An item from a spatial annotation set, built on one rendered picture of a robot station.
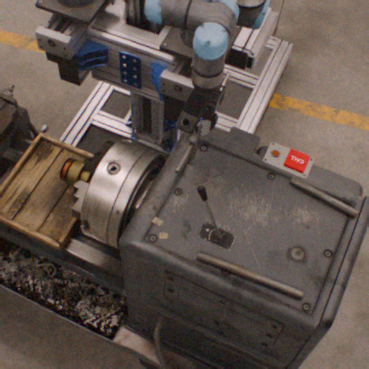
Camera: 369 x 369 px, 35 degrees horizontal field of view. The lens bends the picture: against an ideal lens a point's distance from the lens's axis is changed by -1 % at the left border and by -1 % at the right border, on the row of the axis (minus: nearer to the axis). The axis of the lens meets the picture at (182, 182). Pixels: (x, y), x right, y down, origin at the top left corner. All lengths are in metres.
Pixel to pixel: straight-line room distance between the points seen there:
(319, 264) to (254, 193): 0.26
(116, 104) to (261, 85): 0.77
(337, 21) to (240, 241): 2.66
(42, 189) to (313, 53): 2.19
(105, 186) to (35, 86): 1.94
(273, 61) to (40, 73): 1.34
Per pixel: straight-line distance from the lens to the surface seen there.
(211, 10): 1.45
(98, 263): 1.97
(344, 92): 3.64
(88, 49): 2.28
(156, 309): 1.90
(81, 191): 1.81
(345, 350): 2.88
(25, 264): 2.31
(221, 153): 1.70
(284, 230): 1.61
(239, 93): 3.22
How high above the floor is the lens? 2.66
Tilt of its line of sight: 58 degrees down
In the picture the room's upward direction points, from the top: 4 degrees clockwise
